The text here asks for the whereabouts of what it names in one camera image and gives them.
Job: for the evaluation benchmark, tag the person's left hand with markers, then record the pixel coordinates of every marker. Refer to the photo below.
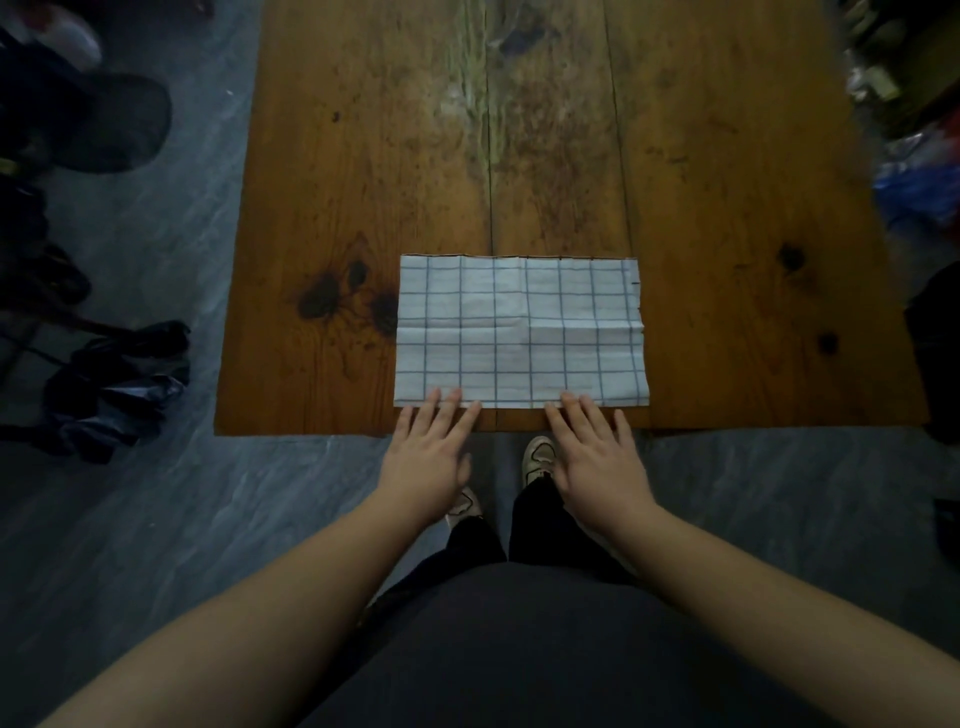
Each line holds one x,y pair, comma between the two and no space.
427,465

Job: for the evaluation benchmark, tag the person's right hand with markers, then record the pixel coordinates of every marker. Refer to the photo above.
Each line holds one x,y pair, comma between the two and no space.
604,472

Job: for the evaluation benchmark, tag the checked cloth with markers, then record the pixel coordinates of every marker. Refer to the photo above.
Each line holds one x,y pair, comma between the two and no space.
517,330

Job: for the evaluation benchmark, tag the person's left forearm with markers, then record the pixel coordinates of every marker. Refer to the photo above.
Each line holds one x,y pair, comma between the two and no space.
247,622

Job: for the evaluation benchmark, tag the person's right forearm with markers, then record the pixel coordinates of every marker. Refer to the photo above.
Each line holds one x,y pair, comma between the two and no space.
795,615

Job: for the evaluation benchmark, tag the person's white left shoe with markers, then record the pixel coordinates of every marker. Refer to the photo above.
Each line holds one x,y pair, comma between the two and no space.
466,506

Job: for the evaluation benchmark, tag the person's white shoe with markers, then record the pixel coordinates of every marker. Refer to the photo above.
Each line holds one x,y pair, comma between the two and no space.
466,506
538,457

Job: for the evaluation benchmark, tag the person's white right shoe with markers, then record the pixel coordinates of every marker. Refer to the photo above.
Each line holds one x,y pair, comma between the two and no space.
538,457

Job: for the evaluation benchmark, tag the person's black trousers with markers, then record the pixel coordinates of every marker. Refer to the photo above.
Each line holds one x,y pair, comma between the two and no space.
536,525

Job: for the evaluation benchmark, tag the person's black top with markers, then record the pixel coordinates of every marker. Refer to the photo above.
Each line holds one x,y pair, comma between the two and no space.
540,652

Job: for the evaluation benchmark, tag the black blue bag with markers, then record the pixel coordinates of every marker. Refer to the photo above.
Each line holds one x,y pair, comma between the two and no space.
112,397

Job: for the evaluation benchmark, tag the small black floor object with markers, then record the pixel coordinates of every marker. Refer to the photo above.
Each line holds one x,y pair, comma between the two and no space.
949,525

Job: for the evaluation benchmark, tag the black backpack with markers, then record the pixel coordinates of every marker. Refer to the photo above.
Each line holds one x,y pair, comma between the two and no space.
937,352

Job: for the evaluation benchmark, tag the blue plastic bag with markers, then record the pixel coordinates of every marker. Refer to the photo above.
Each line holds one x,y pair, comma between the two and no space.
919,187

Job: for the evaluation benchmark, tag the black standing fan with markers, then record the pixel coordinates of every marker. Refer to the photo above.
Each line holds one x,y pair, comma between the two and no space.
112,124

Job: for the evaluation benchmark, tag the pile of packaging scraps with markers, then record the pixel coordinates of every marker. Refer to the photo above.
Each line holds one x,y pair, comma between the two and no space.
877,79

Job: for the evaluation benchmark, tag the brown cardboard sheet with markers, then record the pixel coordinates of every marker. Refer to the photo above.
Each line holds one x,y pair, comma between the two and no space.
930,67

